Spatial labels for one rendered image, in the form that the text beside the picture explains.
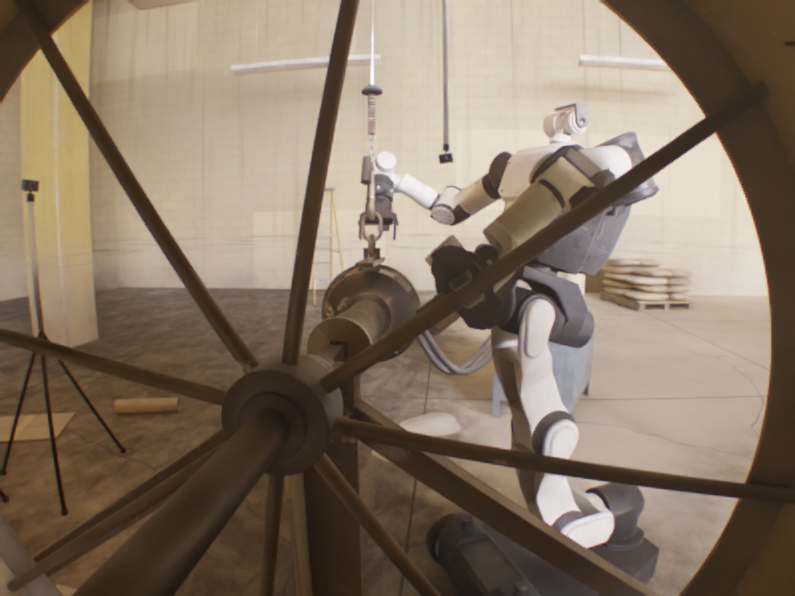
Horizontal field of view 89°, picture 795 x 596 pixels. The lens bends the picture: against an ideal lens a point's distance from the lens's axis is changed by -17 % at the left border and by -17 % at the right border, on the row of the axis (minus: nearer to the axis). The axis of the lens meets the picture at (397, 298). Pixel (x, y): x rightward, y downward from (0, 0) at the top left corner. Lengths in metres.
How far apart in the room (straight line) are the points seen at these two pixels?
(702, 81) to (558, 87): 8.90
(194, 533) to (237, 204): 9.54
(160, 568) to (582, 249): 1.10
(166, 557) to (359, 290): 1.09
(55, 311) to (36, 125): 1.92
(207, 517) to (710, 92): 0.75
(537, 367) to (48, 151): 5.15
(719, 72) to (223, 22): 10.45
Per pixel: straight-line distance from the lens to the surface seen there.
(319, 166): 0.62
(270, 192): 9.62
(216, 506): 0.46
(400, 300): 1.38
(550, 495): 1.48
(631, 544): 1.75
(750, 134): 0.76
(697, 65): 0.74
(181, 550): 0.41
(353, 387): 0.80
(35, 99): 5.87
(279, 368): 0.63
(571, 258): 1.23
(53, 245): 5.56
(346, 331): 1.01
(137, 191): 0.73
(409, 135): 9.18
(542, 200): 0.84
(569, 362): 2.88
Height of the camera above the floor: 1.17
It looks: 8 degrees down
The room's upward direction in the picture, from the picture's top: straight up
